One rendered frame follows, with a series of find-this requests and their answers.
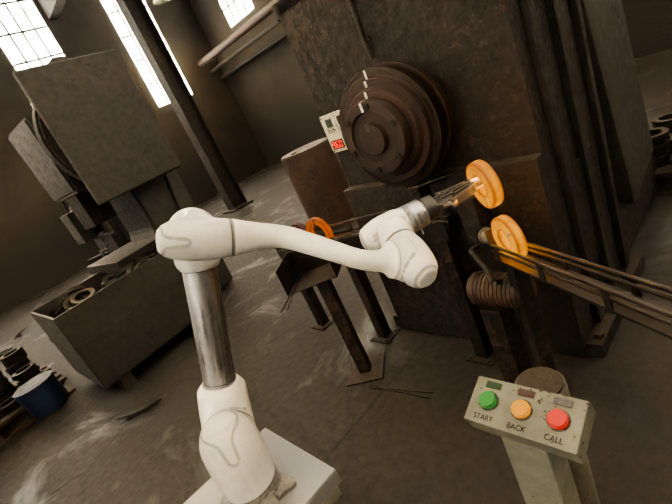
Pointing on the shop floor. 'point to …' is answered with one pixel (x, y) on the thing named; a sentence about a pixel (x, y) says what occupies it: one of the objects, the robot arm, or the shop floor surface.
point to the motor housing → (501, 321)
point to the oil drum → (319, 181)
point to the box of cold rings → (117, 319)
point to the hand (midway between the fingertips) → (482, 179)
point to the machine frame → (487, 139)
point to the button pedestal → (536, 439)
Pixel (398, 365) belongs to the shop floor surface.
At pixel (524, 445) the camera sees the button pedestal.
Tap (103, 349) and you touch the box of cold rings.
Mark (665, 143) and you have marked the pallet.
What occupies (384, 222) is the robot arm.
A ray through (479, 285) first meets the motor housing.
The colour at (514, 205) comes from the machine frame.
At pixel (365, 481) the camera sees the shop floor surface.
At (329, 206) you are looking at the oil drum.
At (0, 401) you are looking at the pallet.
